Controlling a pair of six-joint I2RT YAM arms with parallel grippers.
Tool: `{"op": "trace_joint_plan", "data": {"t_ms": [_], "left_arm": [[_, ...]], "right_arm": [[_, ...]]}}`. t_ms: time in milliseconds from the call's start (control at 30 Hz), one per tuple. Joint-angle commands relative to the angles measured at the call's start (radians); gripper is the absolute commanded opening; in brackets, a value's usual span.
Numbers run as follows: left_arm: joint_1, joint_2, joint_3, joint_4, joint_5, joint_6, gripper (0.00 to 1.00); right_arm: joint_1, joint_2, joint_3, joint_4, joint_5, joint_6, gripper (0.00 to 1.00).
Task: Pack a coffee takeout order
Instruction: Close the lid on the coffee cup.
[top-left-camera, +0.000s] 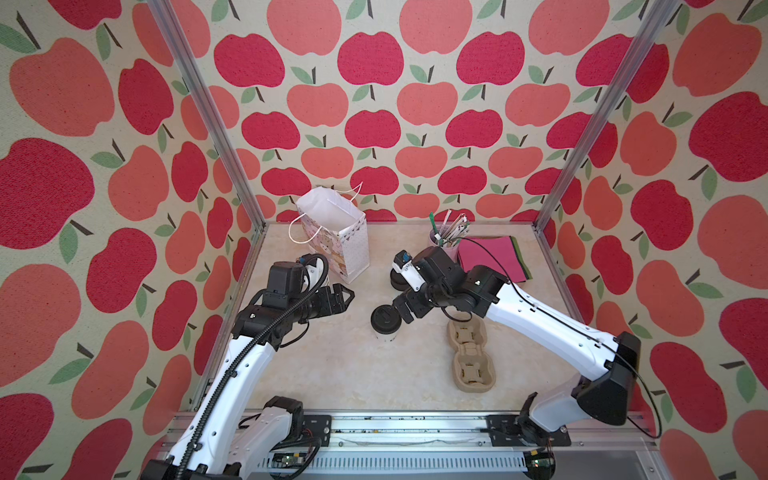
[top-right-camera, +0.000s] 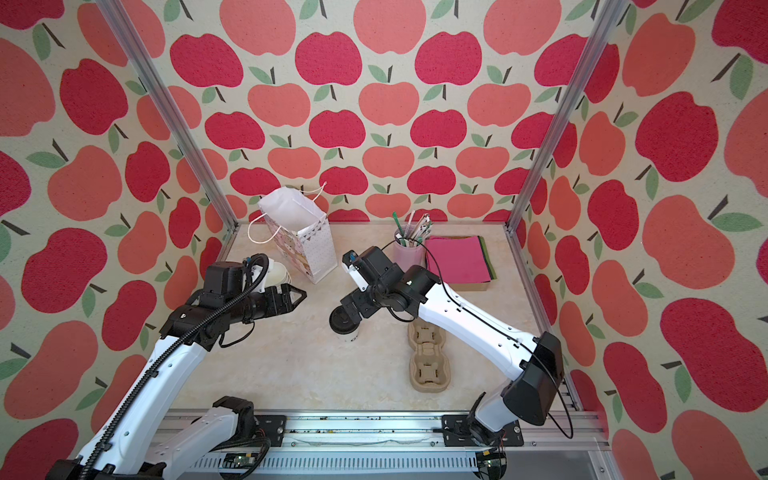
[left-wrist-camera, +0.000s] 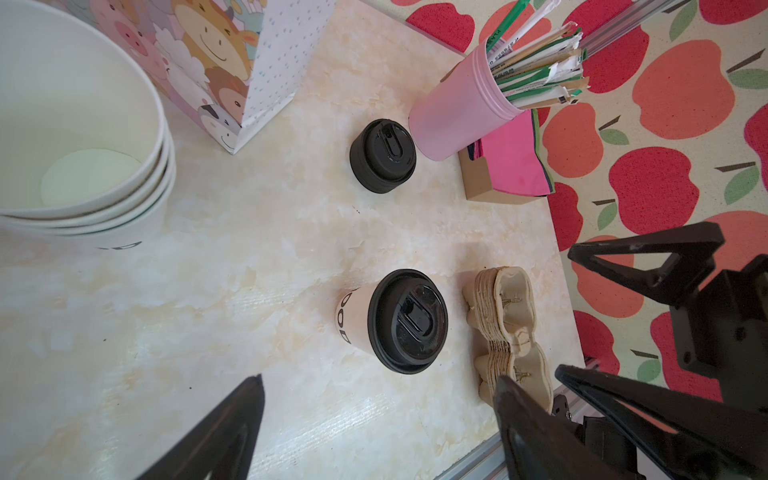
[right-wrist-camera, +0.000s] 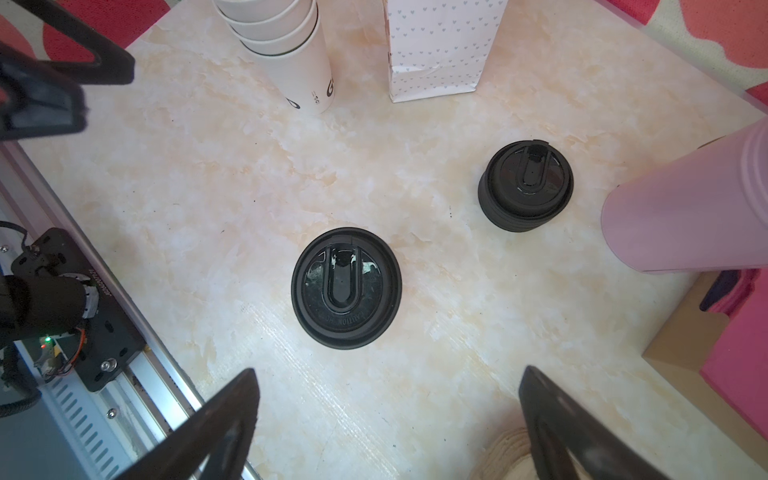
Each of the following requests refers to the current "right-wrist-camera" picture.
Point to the animal print paper gift bag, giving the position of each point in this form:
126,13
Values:
439,47

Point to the black coffee cup lid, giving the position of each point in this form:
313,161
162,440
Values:
346,288

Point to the stack of pulp cup carriers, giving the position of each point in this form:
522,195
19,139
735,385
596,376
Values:
509,457

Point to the cardboard napkin tray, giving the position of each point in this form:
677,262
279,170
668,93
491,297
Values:
679,351

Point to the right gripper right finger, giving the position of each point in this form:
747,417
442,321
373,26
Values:
563,433

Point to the pink pen holder cup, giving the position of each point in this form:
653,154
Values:
705,211

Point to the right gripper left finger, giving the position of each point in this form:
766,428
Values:
213,442

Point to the pink napkin stack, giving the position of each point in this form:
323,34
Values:
736,367

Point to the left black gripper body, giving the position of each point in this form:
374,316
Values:
37,101

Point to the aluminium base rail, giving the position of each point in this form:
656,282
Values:
88,391

